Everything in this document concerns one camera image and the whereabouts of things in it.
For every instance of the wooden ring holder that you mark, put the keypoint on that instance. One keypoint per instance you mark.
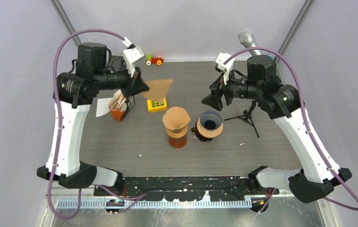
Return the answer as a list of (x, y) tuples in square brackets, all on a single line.
[(177, 134)]

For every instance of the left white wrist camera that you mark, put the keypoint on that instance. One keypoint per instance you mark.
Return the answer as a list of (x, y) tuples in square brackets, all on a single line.
[(133, 56)]

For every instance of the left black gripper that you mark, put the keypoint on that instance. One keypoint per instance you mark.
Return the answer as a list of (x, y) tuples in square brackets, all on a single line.
[(134, 85)]

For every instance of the blue dripper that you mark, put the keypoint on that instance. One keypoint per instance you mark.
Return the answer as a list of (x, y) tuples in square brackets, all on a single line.
[(210, 120)]

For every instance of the silver microphone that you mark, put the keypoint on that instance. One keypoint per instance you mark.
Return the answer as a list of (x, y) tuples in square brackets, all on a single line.
[(247, 39)]

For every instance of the yellow green window block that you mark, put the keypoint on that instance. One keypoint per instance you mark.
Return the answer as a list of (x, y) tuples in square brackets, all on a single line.
[(156, 106)]

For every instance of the brown glass dripper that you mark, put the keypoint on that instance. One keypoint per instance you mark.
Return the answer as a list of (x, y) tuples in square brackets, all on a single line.
[(199, 136)]

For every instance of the dark grey baseplate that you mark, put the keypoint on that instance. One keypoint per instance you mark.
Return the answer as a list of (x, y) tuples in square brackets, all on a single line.
[(116, 64)]

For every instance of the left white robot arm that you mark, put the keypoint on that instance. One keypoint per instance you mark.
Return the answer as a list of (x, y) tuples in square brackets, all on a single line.
[(94, 69)]

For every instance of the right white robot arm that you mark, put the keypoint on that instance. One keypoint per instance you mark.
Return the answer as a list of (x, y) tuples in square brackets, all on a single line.
[(319, 174)]

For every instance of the coffee filter box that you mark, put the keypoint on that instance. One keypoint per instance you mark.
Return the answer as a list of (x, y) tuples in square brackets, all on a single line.
[(120, 106)]

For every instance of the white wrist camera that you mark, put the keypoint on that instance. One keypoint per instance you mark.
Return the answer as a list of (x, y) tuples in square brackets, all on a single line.
[(221, 66), (133, 56)]

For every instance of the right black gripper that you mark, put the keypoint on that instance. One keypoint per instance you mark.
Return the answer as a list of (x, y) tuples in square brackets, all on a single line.
[(214, 99)]

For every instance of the small toy train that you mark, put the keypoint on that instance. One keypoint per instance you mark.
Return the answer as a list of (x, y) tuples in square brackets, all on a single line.
[(153, 60)]

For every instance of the white paper coffee filter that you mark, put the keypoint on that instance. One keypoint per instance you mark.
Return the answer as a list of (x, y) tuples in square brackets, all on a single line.
[(102, 107)]

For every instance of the amber glass carafe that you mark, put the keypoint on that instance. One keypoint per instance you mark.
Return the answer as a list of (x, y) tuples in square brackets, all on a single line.
[(177, 142)]

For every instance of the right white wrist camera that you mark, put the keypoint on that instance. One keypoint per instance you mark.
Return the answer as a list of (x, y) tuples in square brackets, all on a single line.
[(221, 66)]

